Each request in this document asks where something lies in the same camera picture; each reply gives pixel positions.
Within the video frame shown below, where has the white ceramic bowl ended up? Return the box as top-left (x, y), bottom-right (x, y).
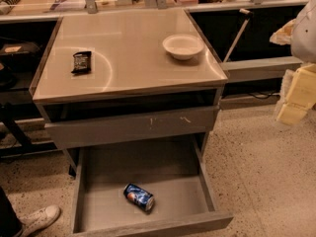
top-left (162, 35), bottom-right (204, 60)

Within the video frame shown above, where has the grey cabinet with counter top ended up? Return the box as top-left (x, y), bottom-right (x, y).
top-left (31, 8), bottom-right (227, 169)

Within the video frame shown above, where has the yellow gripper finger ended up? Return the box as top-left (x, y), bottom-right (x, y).
top-left (276, 63), bottom-right (316, 125)

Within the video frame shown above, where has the white sneaker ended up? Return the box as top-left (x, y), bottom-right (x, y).
top-left (19, 204), bottom-right (61, 237)

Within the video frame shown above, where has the open grey middle drawer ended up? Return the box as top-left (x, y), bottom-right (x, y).
top-left (71, 135), bottom-right (233, 237)

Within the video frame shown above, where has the closed grey top drawer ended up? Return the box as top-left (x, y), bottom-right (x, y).
top-left (45, 106), bottom-right (219, 149)

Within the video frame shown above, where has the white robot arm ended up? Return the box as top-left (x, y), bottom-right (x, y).
top-left (270, 0), bottom-right (316, 125)

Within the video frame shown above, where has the black bag on left shelf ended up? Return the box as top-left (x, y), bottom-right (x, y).
top-left (0, 42), bottom-right (40, 72)

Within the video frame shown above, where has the blue pepsi can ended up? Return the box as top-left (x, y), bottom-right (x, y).
top-left (123, 184), bottom-right (155, 212)

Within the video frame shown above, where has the dark trouser leg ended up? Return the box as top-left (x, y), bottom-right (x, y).
top-left (0, 187), bottom-right (22, 237)

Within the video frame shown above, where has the black snack bar wrapper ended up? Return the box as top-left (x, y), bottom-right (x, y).
top-left (71, 51), bottom-right (92, 74)

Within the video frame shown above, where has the black cable on floor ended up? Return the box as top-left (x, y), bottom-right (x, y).
top-left (248, 91), bottom-right (280, 100)

